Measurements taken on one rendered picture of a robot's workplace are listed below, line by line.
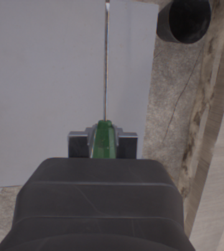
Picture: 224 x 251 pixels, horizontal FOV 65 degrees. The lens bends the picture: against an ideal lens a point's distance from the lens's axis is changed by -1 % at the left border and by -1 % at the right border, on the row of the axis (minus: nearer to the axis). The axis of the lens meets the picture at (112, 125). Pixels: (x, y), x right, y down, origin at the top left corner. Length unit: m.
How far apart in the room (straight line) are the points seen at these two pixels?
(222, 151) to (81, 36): 1.76
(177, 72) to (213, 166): 0.90
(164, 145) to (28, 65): 1.75
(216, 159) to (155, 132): 0.58
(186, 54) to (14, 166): 1.66
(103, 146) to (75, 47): 0.10
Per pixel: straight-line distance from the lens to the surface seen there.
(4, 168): 0.23
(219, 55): 1.74
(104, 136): 0.16
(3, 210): 2.04
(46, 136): 0.21
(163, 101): 1.71
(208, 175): 1.88
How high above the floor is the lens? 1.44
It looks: 66 degrees down
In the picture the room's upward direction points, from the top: 144 degrees clockwise
